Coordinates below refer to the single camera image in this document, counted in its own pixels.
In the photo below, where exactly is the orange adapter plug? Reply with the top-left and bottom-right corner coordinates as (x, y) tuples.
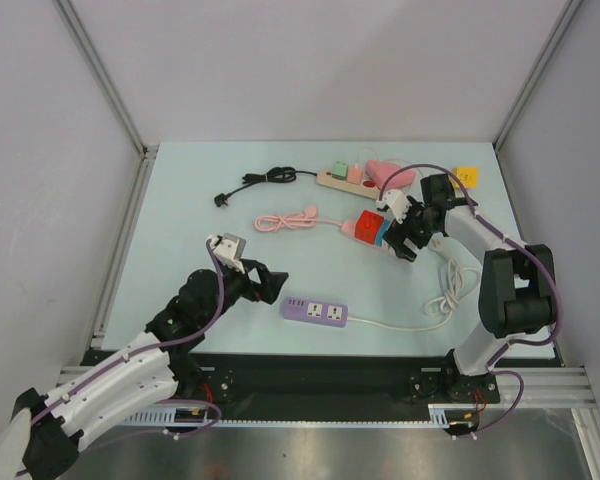
(346, 164), (364, 185)

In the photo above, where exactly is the white power strip cable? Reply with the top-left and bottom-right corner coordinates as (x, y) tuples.
(349, 237), (482, 332)

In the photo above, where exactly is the pink power strip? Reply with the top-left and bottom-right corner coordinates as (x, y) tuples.
(340, 219), (396, 257)

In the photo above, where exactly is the purple power strip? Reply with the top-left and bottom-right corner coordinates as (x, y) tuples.
(281, 297), (348, 328)

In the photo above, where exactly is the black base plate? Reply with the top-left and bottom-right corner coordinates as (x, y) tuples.
(176, 353), (500, 422)

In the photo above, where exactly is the beige power strip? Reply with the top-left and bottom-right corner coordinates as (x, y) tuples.
(316, 169), (380, 200)

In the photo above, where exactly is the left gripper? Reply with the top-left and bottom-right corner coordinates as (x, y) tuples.
(199, 258), (287, 328)

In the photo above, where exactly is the red cube socket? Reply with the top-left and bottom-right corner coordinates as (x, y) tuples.
(354, 210), (384, 245)

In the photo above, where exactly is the black power cable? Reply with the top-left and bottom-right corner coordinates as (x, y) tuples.
(213, 166), (318, 209)

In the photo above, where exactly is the pink triangular socket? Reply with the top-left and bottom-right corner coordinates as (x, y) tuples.
(365, 160), (416, 190)

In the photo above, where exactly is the yellow cube socket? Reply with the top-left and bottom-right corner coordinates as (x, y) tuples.
(452, 166), (480, 190)

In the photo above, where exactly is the blue adapter plug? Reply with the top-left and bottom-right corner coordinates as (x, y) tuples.
(374, 222), (390, 247)

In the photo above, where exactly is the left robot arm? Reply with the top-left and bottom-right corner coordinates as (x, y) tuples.
(14, 260), (289, 479)

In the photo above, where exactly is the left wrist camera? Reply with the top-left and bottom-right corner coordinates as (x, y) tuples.
(207, 233), (246, 274)

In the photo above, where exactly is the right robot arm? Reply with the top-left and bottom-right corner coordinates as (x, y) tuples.
(376, 171), (561, 401)

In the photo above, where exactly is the green adapter plug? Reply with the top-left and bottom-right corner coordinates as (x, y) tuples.
(331, 161), (348, 180)

